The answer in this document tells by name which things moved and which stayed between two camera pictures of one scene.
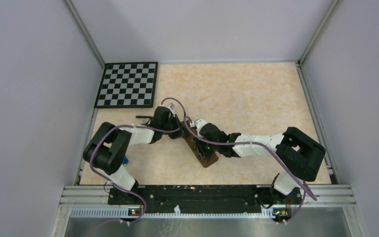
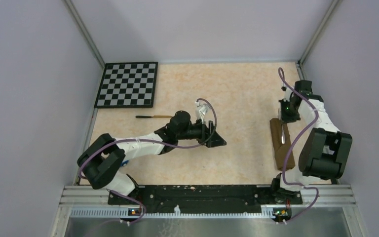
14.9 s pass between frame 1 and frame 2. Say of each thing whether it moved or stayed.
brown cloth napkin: moved
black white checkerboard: stayed
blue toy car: stayed
